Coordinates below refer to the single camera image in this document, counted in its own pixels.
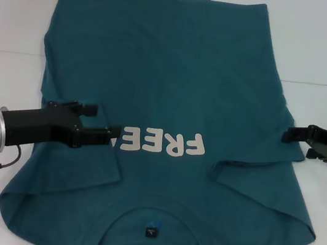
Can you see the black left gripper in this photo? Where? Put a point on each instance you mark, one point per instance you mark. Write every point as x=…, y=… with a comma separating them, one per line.
x=38, y=126

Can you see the teal t-shirt with FREE print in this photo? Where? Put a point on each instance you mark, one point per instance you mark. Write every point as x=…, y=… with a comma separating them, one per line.
x=190, y=71

